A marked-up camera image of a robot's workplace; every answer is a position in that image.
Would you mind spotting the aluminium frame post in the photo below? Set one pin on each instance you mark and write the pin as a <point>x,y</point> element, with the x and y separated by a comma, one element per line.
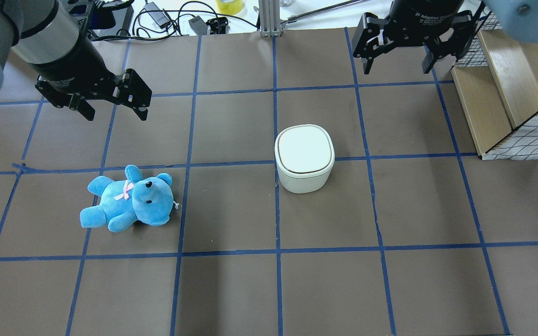
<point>269,15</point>

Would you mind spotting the blue teddy bear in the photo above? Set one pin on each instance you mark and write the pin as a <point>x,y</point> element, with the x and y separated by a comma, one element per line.
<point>134,199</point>

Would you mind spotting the yellow tape roll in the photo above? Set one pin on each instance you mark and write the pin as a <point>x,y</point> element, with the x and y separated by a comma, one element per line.
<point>230,7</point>

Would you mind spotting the wooden wire-mesh shelf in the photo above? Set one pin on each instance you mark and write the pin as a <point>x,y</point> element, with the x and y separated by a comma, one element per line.
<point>497,84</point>

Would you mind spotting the grey power brick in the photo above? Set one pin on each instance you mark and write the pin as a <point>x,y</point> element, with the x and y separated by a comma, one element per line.
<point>198,25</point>

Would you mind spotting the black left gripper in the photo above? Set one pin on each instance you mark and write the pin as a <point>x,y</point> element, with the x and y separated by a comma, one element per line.
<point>74,61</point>

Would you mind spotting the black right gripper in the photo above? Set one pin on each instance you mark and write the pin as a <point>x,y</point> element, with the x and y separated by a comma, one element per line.
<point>425,13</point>

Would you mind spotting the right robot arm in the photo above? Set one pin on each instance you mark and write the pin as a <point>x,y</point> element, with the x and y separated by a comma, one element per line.
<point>518,19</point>

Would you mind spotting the white trash can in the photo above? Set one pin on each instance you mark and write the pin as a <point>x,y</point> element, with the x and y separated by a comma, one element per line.
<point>304,157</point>

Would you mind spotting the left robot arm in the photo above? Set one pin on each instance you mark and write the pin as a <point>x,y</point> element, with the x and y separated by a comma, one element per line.
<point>17,16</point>

